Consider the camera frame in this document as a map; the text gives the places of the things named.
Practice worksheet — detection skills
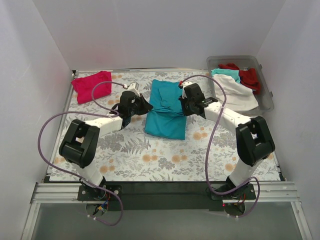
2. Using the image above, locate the teal blue t shirt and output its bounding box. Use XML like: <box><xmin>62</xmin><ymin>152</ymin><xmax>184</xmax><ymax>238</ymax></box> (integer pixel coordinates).
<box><xmin>144</xmin><ymin>79</ymin><xmax>187</xmax><ymax>140</ymax></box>

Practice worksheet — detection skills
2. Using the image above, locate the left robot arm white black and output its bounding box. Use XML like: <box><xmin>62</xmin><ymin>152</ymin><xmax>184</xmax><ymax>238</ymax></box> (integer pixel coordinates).
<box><xmin>59</xmin><ymin>90</ymin><xmax>153</xmax><ymax>200</ymax></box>

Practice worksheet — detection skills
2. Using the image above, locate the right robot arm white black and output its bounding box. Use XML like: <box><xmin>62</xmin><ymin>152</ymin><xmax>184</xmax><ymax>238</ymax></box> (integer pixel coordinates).
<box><xmin>179</xmin><ymin>81</ymin><xmax>275</xmax><ymax>199</ymax></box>

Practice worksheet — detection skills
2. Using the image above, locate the white t shirt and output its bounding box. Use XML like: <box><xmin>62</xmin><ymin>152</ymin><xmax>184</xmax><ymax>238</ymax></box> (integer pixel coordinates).
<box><xmin>212</xmin><ymin>74</ymin><xmax>259</xmax><ymax>112</ymax></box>

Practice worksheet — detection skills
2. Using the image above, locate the light mint t shirt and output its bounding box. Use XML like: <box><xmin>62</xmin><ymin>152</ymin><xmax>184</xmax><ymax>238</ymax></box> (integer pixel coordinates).
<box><xmin>211</xmin><ymin>68</ymin><xmax>241</xmax><ymax>84</ymax></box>

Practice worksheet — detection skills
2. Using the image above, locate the folded pink t shirt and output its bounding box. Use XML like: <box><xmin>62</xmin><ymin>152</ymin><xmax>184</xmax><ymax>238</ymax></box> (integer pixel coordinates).
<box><xmin>71</xmin><ymin>71</ymin><xmax>112</xmax><ymax>105</ymax></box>

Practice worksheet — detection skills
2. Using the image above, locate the dark red t shirt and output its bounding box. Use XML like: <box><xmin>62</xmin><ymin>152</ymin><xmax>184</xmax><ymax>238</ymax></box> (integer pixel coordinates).
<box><xmin>218</xmin><ymin>63</ymin><xmax>261</xmax><ymax>95</ymax></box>

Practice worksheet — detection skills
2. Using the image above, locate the clear plastic bin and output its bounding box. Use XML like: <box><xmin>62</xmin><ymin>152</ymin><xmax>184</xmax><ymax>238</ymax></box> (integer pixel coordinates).
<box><xmin>206</xmin><ymin>55</ymin><xmax>274</xmax><ymax>116</ymax></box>

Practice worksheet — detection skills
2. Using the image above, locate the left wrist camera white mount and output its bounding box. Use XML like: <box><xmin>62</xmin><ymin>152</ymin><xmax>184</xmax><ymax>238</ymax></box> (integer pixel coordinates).
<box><xmin>123</xmin><ymin>82</ymin><xmax>140</xmax><ymax>97</ymax></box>

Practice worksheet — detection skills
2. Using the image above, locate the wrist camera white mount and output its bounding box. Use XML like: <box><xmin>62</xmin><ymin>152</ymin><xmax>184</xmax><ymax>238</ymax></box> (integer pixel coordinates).
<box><xmin>123</xmin><ymin>82</ymin><xmax>140</xmax><ymax>97</ymax></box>
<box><xmin>178</xmin><ymin>81</ymin><xmax>193</xmax><ymax>99</ymax></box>

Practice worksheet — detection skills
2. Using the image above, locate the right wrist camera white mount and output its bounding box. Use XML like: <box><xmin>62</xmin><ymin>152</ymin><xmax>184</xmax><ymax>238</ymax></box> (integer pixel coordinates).
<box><xmin>178</xmin><ymin>81</ymin><xmax>193</xmax><ymax>99</ymax></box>

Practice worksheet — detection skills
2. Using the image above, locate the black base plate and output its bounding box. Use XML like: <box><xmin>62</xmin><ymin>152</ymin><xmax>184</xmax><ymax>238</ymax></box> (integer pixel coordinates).
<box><xmin>77</xmin><ymin>181</ymin><xmax>258</xmax><ymax>215</ymax></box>

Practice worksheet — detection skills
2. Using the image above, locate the aluminium frame rail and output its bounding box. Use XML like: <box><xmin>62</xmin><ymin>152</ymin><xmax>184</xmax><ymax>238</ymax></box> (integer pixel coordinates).
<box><xmin>22</xmin><ymin>181</ymin><xmax>312</xmax><ymax>240</ymax></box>

